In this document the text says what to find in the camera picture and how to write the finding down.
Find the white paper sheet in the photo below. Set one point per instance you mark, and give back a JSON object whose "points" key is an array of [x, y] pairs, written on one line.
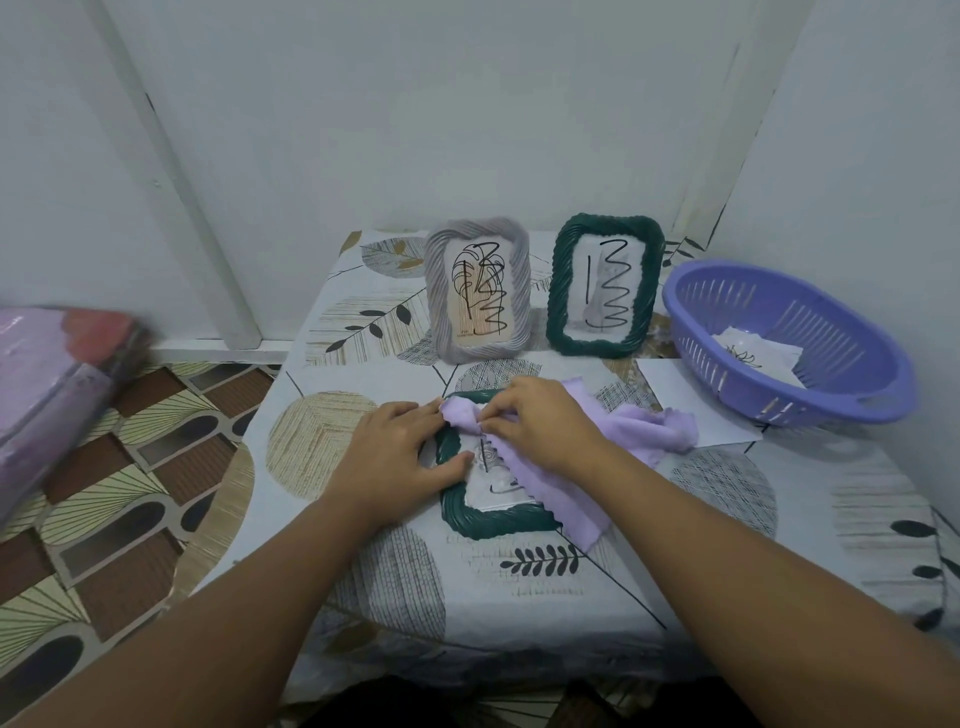
{"points": [[666, 384]]}

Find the person's left hand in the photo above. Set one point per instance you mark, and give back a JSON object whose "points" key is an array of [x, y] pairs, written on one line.
{"points": [[390, 465]]}

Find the leaf print tablecloth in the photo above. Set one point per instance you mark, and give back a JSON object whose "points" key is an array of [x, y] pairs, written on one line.
{"points": [[465, 600]]}

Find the person's right hand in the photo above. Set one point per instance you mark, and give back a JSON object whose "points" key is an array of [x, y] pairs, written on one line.
{"points": [[559, 431]]}

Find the grey woven picture frame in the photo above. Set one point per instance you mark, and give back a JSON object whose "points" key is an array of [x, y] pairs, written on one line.
{"points": [[441, 300]]}

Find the white printed paper card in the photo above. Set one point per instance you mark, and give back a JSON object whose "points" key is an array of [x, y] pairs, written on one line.
{"points": [[757, 356]]}

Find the lilac cleaning cloth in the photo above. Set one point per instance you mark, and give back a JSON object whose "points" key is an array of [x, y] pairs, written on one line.
{"points": [[649, 433]]}

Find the pink plastic wrapped bundle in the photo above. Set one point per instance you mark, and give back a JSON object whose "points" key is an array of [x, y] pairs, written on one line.
{"points": [[52, 382]]}

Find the purple plastic basket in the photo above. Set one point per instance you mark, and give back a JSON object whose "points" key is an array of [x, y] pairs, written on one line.
{"points": [[847, 352]]}

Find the person's right forearm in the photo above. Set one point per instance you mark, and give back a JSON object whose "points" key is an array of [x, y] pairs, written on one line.
{"points": [[750, 592]]}

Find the person's left thumb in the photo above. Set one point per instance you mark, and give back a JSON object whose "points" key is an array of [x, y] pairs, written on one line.
{"points": [[444, 472]]}

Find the person's left forearm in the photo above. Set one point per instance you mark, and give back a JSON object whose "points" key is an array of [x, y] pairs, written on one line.
{"points": [[225, 622]]}

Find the person's dark clothing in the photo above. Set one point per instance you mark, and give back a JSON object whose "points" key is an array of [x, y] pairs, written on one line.
{"points": [[465, 705]]}

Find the person's right thumb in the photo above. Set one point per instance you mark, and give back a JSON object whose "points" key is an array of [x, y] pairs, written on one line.
{"points": [[504, 433]]}

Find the green woven picture frame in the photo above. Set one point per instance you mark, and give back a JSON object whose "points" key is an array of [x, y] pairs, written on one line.
{"points": [[480, 526], [561, 300]]}

